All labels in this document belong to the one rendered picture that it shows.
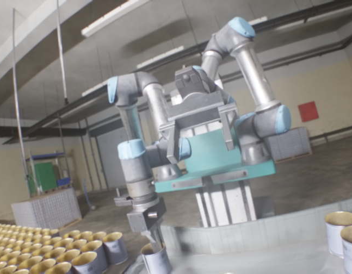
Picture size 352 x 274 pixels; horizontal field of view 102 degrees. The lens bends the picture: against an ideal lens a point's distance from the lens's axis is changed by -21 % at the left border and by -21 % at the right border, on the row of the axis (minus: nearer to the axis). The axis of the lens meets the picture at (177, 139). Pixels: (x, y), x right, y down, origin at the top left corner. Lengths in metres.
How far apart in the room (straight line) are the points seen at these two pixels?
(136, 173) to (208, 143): 0.64
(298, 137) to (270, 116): 6.43
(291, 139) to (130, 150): 6.84
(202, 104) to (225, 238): 0.37
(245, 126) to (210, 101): 0.48
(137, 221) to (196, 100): 0.33
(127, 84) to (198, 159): 0.58
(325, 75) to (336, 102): 1.29
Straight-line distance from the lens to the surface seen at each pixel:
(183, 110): 0.40
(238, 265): 0.52
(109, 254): 0.63
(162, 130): 0.40
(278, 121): 0.77
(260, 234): 0.54
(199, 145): 1.05
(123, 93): 0.81
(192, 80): 0.42
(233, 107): 0.37
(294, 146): 7.16
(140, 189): 0.47
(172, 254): 0.64
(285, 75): 9.22
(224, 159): 1.03
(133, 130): 0.91
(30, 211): 5.49
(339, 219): 0.55
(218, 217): 1.25
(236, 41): 0.82
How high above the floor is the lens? 1.40
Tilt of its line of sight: 3 degrees up
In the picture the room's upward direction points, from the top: 14 degrees counter-clockwise
